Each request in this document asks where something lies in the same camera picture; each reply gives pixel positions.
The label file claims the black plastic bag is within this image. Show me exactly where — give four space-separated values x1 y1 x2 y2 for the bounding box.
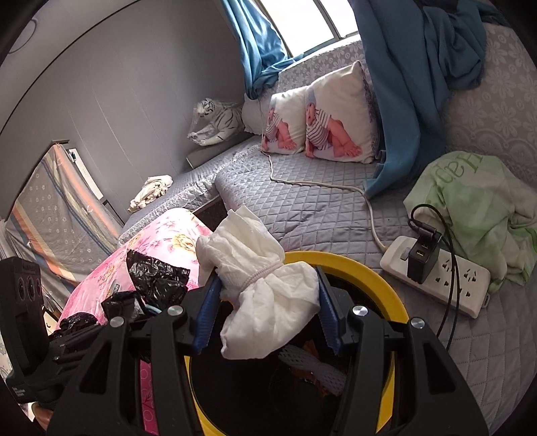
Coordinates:
47 288 139 344
126 250 190 310

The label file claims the white tissue bundle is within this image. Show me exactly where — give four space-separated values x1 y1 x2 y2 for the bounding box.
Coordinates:
196 205 321 360

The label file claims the yellow rim trash bin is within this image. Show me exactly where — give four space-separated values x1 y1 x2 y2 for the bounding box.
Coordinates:
187 251 409 435

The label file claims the left hand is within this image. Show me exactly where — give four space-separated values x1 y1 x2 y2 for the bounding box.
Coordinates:
31 402 54 431

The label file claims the white power strip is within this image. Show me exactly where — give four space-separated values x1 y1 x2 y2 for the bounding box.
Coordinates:
380 236 491 319

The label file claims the black charger plug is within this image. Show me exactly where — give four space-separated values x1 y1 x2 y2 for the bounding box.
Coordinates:
407 220 442 284

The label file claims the striped grey wardrobe cover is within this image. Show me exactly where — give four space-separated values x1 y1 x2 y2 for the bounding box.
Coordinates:
3 144 121 312

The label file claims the pink floral bed cover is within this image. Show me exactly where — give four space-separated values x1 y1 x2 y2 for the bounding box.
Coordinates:
48 208 220 435

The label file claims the green white cloth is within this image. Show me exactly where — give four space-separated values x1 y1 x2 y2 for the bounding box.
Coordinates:
403 151 536 293

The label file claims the beige crumpled cloth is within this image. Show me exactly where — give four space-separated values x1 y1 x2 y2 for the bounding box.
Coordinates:
128 174 173 213

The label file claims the grey quilted sofa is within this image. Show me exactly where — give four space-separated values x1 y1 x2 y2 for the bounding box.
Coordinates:
120 24 536 435

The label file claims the grey bolster pillow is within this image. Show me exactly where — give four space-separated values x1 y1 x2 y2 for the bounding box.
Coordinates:
187 132 252 169

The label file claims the right baby print pillow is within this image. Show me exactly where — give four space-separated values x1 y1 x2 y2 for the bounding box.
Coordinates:
305 61 380 164

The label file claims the baby print pillow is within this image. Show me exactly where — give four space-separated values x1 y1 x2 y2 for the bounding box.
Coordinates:
261 86 308 154
305 61 380 164

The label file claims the white tiger plush toy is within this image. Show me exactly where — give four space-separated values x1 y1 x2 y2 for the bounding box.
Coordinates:
187 98 245 146

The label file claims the left baby print pillow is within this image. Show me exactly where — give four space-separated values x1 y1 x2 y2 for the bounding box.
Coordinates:
261 86 308 154

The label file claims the grey cushion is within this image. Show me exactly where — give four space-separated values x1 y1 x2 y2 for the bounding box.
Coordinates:
241 87 276 135

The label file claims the blue right curtain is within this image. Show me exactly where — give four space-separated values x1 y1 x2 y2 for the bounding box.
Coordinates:
350 1 508 197

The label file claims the blue curtain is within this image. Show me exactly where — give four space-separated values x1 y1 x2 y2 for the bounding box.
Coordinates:
221 0 304 100
350 1 508 197

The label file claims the blue left curtain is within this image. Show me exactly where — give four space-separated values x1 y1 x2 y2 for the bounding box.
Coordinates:
221 0 304 100

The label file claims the window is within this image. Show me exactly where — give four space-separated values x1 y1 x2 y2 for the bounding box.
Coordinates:
257 0 358 56

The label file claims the black charger cable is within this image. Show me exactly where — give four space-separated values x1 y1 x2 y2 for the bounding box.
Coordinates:
406 203 462 351

